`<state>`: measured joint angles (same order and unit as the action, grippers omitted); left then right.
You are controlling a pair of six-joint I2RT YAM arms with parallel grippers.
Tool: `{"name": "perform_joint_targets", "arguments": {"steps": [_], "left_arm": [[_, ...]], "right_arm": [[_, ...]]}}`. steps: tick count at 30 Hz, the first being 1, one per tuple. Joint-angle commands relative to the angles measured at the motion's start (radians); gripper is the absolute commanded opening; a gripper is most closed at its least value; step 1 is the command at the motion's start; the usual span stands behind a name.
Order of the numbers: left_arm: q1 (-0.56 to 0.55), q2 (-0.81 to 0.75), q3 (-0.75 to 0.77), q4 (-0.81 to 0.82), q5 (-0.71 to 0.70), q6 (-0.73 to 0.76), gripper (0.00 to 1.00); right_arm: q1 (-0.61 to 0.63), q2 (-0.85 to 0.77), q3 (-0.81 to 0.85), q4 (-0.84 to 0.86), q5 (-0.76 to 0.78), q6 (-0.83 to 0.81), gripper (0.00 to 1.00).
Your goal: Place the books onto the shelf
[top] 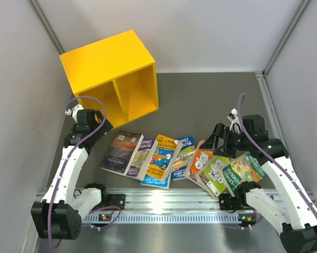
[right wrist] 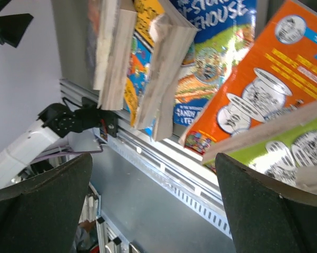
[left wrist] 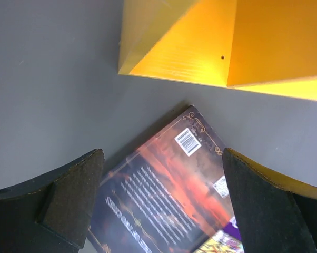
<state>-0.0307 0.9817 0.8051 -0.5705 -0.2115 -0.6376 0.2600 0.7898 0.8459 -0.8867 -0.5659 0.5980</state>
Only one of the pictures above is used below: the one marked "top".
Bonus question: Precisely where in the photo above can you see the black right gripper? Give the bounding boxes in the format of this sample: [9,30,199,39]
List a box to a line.
[200,122,252,158]

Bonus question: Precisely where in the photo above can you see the blue 91-storey treehouse book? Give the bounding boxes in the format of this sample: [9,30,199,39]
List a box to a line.
[172,136,195,181]

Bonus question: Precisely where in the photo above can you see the dark brown paperback book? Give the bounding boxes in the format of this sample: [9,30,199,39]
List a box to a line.
[100,131,144,176]

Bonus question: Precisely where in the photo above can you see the light blue 26-storey treehouse book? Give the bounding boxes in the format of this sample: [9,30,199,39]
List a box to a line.
[140,175,171,189]

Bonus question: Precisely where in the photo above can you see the purple 52-storey treehouse book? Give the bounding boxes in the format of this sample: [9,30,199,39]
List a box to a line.
[126,139,158,181]

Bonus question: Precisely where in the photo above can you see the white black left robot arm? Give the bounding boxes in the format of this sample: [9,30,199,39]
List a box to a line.
[31,108,113,240]

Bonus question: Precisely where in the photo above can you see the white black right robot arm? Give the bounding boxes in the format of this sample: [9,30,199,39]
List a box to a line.
[200,112,317,252]

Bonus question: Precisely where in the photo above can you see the orange cartoon paperback book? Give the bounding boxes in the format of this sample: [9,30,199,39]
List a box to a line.
[183,139,214,188]

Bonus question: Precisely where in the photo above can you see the lime green cartoon book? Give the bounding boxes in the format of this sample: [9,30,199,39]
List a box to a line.
[196,155,231,199]

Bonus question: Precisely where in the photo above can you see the dark green treehouse book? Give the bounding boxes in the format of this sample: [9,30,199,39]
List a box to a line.
[220,152,267,197]

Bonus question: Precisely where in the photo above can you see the yellow wooden cubby shelf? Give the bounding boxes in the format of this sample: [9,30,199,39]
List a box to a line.
[60,30,159,128]

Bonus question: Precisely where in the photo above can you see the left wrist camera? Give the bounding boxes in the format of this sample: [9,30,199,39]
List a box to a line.
[65,104,84,123]

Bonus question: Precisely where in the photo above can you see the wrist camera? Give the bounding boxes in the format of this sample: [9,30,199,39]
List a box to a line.
[227,108,242,134]
[65,104,84,123]

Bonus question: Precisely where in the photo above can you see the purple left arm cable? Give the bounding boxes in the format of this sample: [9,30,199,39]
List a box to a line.
[46,96,122,250]

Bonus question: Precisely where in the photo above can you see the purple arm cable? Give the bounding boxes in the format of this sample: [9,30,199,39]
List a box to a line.
[219,92,317,239]
[46,96,122,250]

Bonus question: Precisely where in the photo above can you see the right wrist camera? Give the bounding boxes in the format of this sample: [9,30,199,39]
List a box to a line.
[227,108,242,134]

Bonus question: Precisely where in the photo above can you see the aluminium right side rail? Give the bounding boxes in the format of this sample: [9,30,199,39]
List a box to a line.
[255,70,293,169]

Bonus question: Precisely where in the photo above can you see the aluminium mounting rail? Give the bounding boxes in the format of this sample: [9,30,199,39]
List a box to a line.
[35,187,316,225]

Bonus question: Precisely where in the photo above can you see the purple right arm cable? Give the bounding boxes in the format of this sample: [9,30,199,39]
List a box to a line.
[219,92,317,239]

